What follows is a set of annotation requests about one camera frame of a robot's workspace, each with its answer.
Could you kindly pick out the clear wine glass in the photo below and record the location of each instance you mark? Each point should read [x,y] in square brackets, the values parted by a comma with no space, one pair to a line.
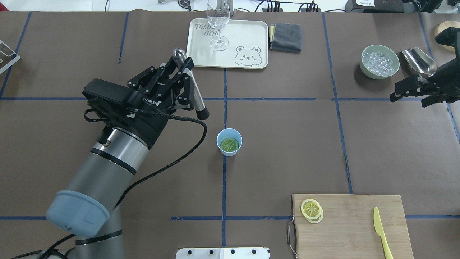
[218,16]

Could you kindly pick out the yellow plastic knife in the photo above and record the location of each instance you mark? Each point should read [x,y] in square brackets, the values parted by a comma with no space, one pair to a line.
[378,226]

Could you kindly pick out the cream bear serving tray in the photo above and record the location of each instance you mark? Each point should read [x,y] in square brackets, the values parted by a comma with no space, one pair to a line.
[248,44]

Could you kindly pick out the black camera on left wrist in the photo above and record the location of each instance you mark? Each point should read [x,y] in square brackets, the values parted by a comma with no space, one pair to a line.
[111,98]

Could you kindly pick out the black box device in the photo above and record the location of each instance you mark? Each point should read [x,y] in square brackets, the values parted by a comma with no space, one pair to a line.
[374,6]

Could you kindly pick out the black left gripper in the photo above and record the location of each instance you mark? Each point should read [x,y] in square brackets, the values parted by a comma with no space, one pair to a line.
[153,121]

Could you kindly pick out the round wooden stand base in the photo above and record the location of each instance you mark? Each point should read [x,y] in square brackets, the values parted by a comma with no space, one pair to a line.
[446,24]

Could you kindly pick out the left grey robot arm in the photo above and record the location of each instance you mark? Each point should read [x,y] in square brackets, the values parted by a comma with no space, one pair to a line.
[88,207]

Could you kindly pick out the green bowl of ice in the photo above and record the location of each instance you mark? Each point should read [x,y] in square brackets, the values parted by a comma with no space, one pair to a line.
[378,62]

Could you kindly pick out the yellow lemon slice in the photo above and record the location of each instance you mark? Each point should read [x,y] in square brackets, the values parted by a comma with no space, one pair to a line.
[312,211]
[229,145]

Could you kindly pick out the white wire cup rack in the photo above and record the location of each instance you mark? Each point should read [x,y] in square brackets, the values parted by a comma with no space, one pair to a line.
[8,57]

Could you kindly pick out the light blue plastic cup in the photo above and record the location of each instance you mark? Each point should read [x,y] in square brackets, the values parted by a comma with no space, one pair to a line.
[229,133]

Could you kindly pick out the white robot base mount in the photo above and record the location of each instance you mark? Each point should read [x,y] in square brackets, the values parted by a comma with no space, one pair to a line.
[224,253]

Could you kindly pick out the bamboo cutting board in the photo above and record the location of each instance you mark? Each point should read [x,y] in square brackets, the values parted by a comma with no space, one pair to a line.
[347,228]

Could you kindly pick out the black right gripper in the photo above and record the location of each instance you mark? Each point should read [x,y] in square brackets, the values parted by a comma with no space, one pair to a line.
[445,80]

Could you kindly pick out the folded grey cloth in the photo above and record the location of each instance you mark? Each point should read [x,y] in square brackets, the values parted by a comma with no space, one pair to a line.
[286,37]

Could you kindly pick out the steel muddler black tip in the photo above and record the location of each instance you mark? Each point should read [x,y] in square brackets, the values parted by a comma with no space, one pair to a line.
[195,97]

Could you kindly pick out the steel ice scoop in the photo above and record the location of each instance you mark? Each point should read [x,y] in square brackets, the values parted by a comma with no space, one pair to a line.
[419,61]

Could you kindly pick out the black power strip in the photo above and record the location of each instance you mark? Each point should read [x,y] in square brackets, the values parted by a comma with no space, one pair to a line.
[279,6]

